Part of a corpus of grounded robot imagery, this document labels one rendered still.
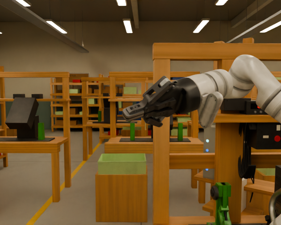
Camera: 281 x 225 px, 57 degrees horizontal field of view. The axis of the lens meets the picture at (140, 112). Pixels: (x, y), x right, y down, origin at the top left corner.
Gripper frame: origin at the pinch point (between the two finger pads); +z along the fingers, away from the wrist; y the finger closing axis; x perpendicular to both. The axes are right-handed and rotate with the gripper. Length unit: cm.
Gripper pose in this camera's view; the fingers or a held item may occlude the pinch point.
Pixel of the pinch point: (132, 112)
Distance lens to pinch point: 50.6
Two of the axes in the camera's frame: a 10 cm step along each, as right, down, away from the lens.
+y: 1.1, -7.1, -7.0
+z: -8.6, 2.9, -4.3
